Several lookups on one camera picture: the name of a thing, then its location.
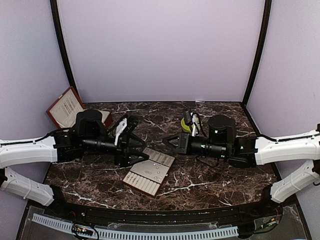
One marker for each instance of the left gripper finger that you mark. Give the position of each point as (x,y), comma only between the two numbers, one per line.
(130,159)
(135,142)

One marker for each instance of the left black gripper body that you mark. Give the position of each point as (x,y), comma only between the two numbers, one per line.
(91,144)

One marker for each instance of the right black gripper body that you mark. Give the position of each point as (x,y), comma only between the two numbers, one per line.
(217,150)

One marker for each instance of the beige jewelry tray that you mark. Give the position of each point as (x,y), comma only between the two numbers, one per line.
(147,176)

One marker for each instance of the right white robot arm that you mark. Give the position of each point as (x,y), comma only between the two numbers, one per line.
(305,146)

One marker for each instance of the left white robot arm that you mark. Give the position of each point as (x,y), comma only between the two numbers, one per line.
(35,150)

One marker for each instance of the brown wooden jewelry box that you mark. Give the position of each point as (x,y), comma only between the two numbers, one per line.
(64,110)

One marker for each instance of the green plastic bowl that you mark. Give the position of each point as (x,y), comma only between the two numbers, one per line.
(191,129)

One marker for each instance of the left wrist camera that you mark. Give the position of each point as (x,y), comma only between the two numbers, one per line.
(124,128)

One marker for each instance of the black front rail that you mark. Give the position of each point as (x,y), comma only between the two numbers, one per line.
(235,215)

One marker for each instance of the white slotted cable duct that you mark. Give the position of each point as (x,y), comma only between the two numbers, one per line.
(133,232)

